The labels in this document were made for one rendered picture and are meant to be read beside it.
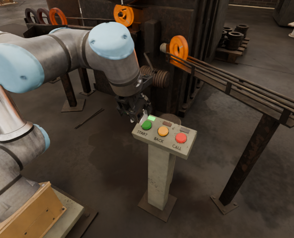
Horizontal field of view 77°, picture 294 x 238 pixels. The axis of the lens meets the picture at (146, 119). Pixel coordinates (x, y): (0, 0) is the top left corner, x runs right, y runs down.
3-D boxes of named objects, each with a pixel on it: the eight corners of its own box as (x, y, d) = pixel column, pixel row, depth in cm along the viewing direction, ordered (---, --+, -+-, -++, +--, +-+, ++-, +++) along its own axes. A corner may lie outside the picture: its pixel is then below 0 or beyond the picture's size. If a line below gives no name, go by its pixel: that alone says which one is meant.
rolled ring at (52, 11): (45, 11, 166) (48, 10, 168) (55, 32, 176) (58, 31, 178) (57, 6, 156) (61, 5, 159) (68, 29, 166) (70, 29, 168)
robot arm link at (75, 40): (29, 31, 42) (74, 35, 38) (66, 24, 51) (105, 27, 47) (43, 72, 47) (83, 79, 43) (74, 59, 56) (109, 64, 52)
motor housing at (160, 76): (145, 116, 174) (145, 62, 139) (166, 124, 166) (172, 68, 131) (138, 125, 165) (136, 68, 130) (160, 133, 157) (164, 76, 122)
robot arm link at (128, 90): (118, 59, 53) (148, 66, 50) (123, 72, 57) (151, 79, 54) (101, 81, 50) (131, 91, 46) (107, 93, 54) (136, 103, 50)
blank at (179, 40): (177, 65, 120) (172, 66, 119) (171, 41, 119) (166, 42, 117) (191, 58, 106) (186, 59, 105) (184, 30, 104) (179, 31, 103)
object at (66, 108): (60, 100, 194) (33, 25, 147) (86, 98, 196) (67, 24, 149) (55, 112, 179) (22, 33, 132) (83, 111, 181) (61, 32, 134)
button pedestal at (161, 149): (146, 182, 123) (146, 108, 82) (180, 200, 114) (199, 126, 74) (133, 204, 112) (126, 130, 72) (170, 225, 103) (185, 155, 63)
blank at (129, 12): (113, 14, 140) (110, 15, 138) (122, -4, 128) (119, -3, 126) (127, 30, 142) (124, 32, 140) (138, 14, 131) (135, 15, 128)
